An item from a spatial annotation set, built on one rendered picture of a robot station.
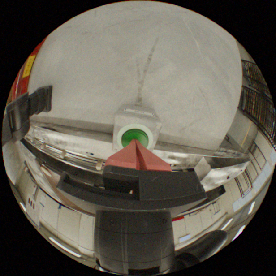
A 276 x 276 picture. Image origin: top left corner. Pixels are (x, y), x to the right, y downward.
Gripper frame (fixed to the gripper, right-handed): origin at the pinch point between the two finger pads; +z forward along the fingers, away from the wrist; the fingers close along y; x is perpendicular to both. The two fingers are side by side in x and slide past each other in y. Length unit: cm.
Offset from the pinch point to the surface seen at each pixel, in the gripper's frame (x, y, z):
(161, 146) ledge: 4.1, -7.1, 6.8
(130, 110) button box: -3.5, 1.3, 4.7
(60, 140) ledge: 7.0, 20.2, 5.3
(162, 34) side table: -23.6, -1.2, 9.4
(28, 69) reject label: -25, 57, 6
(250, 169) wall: 85, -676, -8
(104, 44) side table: -17.9, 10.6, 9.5
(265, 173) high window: -10, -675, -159
